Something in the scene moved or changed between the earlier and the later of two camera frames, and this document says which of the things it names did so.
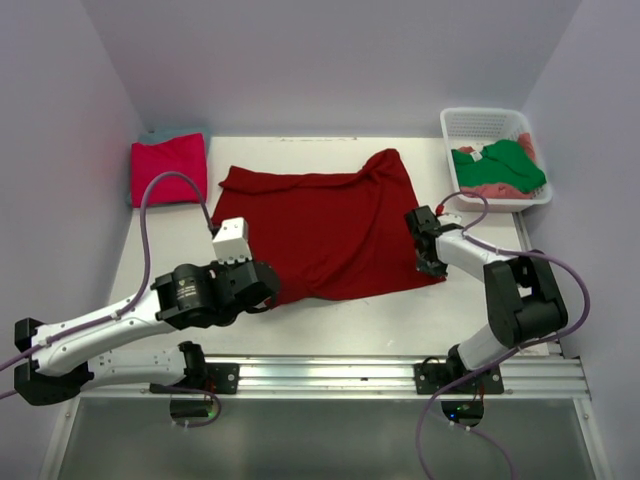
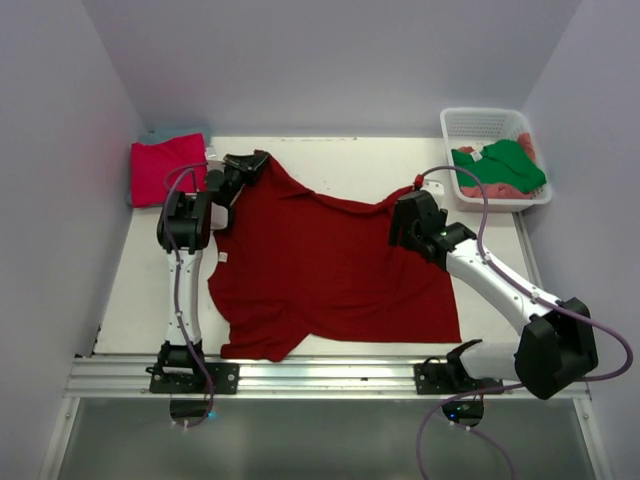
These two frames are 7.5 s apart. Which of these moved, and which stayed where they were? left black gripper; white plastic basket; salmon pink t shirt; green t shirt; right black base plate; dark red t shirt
Moved: dark red t shirt; left black gripper
Stayed: white plastic basket; green t shirt; right black base plate; salmon pink t shirt
